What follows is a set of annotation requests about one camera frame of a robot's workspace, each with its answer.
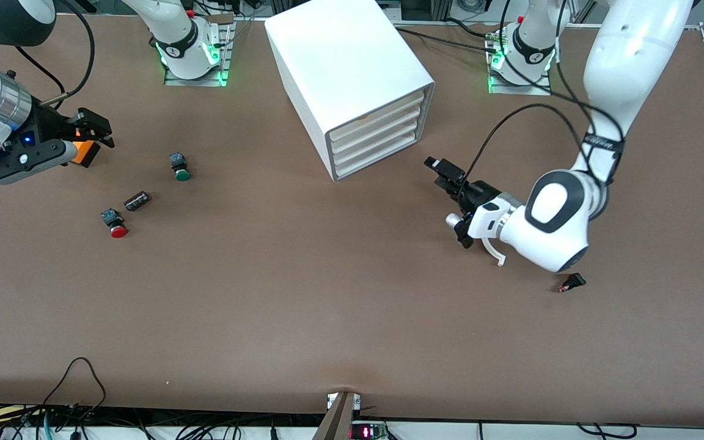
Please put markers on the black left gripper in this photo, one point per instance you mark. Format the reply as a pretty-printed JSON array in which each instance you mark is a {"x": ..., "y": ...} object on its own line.
[{"x": 478, "y": 192}]

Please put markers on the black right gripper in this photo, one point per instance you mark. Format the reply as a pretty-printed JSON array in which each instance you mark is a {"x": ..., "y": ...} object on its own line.
[{"x": 51, "y": 127}]

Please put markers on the white plastic drawer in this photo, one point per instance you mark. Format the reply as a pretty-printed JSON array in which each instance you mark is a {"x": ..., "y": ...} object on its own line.
[
  {"x": 382, "y": 150},
  {"x": 382, "y": 130},
  {"x": 382, "y": 120},
  {"x": 382, "y": 140}
]

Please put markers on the red mushroom push button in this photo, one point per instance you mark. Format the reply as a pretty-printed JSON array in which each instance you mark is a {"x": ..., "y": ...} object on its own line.
[{"x": 118, "y": 231}]

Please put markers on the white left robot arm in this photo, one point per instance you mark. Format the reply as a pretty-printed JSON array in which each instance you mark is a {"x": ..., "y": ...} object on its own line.
[{"x": 627, "y": 61}]

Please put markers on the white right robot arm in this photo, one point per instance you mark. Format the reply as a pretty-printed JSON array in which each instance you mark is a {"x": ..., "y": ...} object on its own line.
[{"x": 178, "y": 36}]

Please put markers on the green mushroom push button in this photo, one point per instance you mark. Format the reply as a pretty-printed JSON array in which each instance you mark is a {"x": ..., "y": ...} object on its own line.
[{"x": 181, "y": 175}]

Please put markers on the white drawer cabinet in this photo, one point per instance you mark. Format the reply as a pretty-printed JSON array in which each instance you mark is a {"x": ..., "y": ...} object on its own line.
[{"x": 346, "y": 61}]

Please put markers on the black cylindrical component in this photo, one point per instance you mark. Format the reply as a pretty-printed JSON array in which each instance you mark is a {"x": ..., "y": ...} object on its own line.
[{"x": 137, "y": 201}]

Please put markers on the white curved plastic piece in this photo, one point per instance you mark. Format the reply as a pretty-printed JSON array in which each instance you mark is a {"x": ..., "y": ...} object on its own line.
[{"x": 501, "y": 261}]

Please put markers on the red LED display device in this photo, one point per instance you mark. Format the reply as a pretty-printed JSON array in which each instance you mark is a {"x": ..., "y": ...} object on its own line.
[{"x": 364, "y": 432}]

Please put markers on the orange button enclosure box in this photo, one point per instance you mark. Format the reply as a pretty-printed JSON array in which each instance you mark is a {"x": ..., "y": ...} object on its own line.
[{"x": 86, "y": 150}]

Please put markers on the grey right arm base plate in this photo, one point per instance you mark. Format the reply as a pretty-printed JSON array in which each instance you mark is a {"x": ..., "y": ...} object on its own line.
[{"x": 196, "y": 82}]

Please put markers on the grey left arm base plate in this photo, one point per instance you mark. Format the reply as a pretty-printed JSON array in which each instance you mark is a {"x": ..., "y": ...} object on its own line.
[{"x": 520, "y": 90}]

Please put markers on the small black switch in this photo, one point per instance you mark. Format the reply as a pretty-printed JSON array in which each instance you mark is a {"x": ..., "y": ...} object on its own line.
[{"x": 577, "y": 281}]

